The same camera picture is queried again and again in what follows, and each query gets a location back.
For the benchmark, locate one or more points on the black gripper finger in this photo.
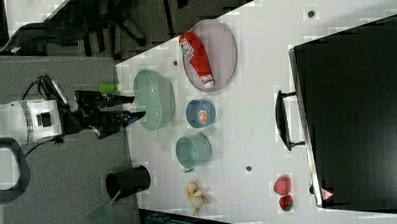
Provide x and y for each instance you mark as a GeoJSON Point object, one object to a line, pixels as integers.
{"type": "Point", "coordinates": [115, 100]}
{"type": "Point", "coordinates": [131, 117]}

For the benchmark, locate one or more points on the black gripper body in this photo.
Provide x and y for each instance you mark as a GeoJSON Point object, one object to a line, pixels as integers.
{"type": "Point", "coordinates": [89, 115]}

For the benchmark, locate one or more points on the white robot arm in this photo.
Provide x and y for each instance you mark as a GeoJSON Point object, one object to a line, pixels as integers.
{"type": "Point", "coordinates": [35, 121]}

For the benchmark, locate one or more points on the green marker cap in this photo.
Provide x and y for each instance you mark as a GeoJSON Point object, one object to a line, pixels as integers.
{"type": "Point", "coordinates": [109, 88]}

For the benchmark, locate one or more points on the green plastic colander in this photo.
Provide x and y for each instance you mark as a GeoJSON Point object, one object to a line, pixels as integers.
{"type": "Point", "coordinates": [154, 95]}

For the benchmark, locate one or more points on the black cylinder holder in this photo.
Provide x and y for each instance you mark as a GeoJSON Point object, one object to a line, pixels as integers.
{"type": "Point", "coordinates": [128, 182]}

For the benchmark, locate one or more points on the blue bowl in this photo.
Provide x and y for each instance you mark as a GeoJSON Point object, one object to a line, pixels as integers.
{"type": "Point", "coordinates": [200, 113]}

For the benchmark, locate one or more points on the green mug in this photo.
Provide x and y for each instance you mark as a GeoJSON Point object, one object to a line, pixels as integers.
{"type": "Point", "coordinates": [192, 151]}

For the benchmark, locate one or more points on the black office chair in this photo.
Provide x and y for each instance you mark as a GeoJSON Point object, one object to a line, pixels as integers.
{"type": "Point", "coordinates": [64, 22]}

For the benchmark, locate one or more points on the red ketchup bottle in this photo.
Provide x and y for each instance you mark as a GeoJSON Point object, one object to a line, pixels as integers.
{"type": "Point", "coordinates": [193, 51]}

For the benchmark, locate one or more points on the green spatula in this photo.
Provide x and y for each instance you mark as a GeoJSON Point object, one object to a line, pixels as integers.
{"type": "Point", "coordinates": [103, 211]}

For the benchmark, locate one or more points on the peeled banana toy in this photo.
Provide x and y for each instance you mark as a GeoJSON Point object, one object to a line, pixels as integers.
{"type": "Point", "coordinates": [195, 196]}

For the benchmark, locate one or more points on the grey round plate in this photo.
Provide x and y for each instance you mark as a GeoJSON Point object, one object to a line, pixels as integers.
{"type": "Point", "coordinates": [220, 47]}

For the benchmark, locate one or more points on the large red strawberry toy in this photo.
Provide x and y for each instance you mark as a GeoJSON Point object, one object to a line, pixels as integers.
{"type": "Point", "coordinates": [282, 185]}

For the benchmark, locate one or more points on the small red strawberry toy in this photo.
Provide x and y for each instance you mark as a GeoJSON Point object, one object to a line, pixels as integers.
{"type": "Point", "coordinates": [286, 203]}

